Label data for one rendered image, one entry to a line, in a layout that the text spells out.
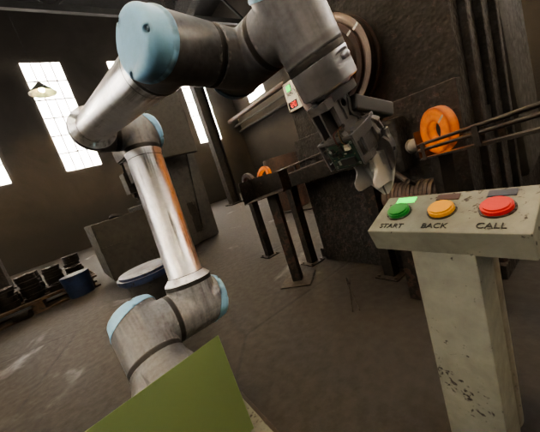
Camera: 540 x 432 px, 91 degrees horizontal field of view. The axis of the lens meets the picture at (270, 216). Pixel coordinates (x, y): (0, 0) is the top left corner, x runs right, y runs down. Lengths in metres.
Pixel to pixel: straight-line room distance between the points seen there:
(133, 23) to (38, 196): 10.62
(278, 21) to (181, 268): 0.70
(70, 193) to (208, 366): 10.38
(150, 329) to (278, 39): 0.73
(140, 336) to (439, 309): 0.70
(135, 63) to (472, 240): 0.53
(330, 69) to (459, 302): 0.43
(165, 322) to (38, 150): 10.53
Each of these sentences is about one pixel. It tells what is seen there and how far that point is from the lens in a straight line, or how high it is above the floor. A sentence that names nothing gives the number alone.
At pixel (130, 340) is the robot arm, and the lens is 0.84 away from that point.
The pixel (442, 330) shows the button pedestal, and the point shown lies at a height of 0.38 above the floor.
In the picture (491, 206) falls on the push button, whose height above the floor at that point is 0.61.
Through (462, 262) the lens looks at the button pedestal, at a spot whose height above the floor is 0.52.
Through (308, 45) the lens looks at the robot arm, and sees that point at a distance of 0.42.
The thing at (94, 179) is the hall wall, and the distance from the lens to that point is 11.00.
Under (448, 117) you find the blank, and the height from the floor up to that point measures 0.74.
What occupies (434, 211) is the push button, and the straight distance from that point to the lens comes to 0.53.
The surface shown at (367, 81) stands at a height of 0.99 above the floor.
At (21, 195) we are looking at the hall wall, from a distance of 11.03.
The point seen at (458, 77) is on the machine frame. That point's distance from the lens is 1.38.
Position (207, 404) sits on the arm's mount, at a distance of 0.78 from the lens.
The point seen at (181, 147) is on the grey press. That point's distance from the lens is 3.80.
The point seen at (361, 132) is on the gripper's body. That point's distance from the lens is 0.44.
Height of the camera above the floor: 0.76
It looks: 10 degrees down
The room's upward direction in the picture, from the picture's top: 18 degrees counter-clockwise
